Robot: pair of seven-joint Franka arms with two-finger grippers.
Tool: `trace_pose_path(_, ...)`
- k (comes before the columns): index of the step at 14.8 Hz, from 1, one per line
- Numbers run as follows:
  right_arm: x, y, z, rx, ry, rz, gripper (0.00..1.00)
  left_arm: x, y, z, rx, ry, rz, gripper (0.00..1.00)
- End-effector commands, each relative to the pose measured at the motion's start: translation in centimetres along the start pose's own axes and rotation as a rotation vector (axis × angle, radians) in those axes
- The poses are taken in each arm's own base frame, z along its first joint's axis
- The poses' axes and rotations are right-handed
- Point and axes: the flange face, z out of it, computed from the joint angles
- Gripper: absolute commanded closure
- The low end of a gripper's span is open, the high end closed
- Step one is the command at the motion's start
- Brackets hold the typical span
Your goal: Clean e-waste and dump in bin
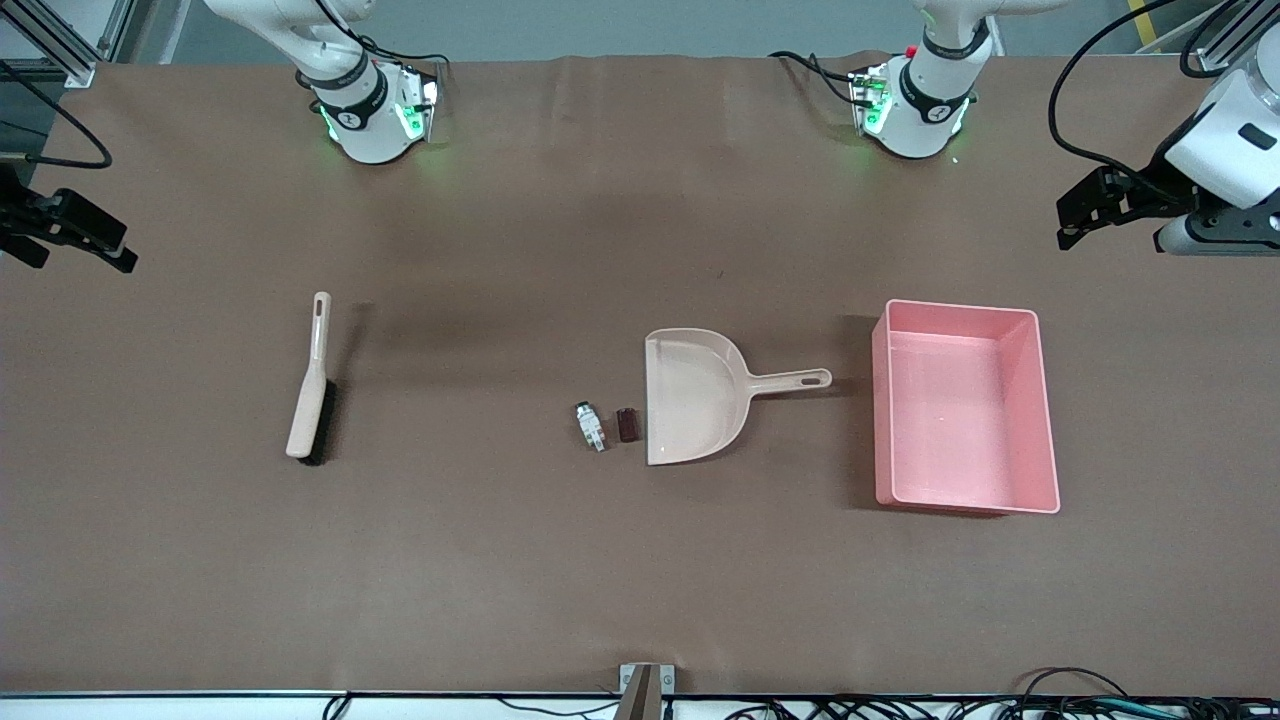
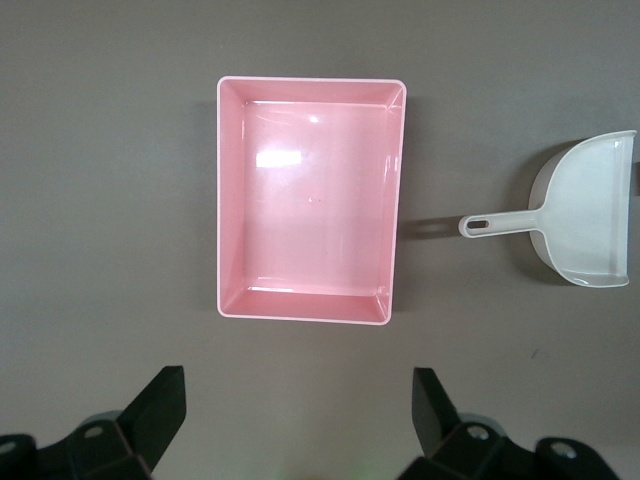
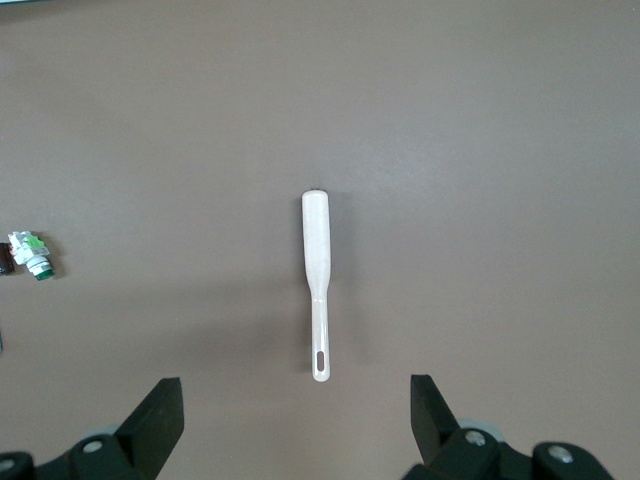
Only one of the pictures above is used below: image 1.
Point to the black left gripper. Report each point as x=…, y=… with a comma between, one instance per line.
x=1147, y=192

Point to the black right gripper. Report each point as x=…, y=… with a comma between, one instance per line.
x=18, y=217

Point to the beige hand brush black bristles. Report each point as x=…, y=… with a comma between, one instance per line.
x=305, y=410

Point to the beige plastic dustpan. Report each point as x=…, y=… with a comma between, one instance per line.
x=690, y=400

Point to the dark cylindrical capacitor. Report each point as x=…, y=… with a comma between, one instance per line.
x=627, y=426

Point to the small silver bottle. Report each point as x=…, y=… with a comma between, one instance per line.
x=591, y=426

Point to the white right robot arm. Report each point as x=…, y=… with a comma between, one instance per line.
x=365, y=130

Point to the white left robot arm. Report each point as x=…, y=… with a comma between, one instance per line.
x=925, y=110

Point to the pink plastic bin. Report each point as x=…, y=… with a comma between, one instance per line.
x=960, y=420

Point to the aluminium frame profile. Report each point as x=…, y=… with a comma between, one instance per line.
x=1250, y=25
x=75, y=72

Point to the grey metal bracket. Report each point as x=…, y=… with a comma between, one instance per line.
x=668, y=680

